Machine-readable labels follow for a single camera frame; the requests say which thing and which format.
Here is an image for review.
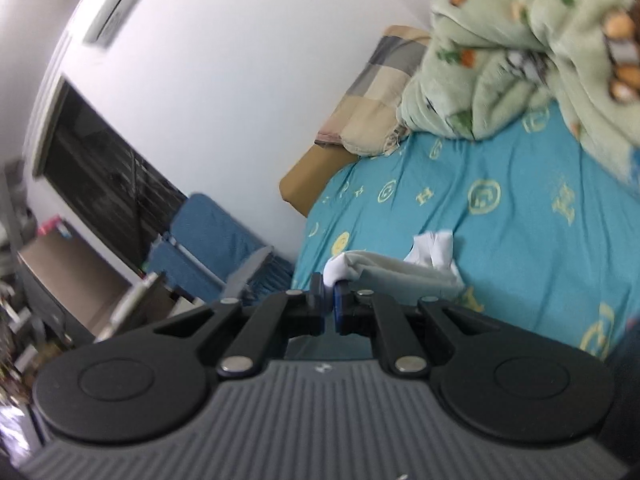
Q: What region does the white t-shirt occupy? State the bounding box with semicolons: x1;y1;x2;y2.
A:
322;231;465;304

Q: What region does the dark wooden table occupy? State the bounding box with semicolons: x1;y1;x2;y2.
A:
93;272;204;344

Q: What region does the brown cardboard box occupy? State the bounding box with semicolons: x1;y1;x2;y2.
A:
18;226;130;344

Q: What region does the grey seat cushion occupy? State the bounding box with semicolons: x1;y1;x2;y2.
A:
220;246;272;304

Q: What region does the blue covered chair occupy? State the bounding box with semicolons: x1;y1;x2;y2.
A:
145;193;293;306

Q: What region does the teal patterned bed sheet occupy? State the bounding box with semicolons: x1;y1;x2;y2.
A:
293;104;639;358

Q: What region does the dark barred window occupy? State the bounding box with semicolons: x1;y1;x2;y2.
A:
34;78;186;274

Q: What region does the mustard yellow headboard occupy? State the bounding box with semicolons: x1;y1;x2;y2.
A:
279;145;358;217

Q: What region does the plaid beige pillow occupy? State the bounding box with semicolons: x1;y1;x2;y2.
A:
314;25;431;157

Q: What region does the green fleece blanket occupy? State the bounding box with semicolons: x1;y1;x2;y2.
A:
397;0;639;186

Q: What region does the white air conditioner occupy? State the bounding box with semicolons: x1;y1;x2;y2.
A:
84;0;139;48

